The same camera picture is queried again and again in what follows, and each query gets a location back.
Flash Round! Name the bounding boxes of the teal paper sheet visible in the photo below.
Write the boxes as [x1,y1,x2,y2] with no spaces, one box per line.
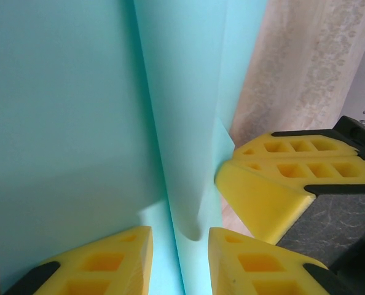
[0,0,265,295]

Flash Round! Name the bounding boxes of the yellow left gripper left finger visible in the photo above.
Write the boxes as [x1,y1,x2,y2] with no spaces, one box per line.
[4,226,154,295]

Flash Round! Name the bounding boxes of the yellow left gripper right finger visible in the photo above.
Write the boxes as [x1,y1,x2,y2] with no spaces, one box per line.
[208,226,351,295]

